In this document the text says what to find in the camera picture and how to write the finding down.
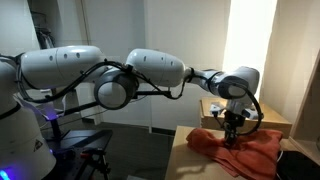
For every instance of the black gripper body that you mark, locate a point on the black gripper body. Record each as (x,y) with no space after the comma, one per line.
(233,120)

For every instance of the orange terry towel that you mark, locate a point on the orange terry towel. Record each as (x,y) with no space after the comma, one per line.
(253,153)

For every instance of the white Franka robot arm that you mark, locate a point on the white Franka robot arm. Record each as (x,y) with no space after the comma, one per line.
(66,66)

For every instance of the black fabric pouch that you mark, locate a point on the black fabric pouch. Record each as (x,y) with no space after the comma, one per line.
(300,166)

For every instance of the light wooden shelf unit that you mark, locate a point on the light wooden shelf unit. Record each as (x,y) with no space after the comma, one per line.
(311,110)

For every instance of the white window curtain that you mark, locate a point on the white window curtain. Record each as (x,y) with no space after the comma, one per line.
(250,40)

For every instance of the black equipment cart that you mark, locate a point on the black equipment cart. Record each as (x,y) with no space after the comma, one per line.
(86,136)

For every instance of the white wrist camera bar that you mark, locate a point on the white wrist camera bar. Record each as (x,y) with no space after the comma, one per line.
(216,108)

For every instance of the dark wall rack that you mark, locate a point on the dark wall rack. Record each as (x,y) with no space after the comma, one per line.
(43,36)

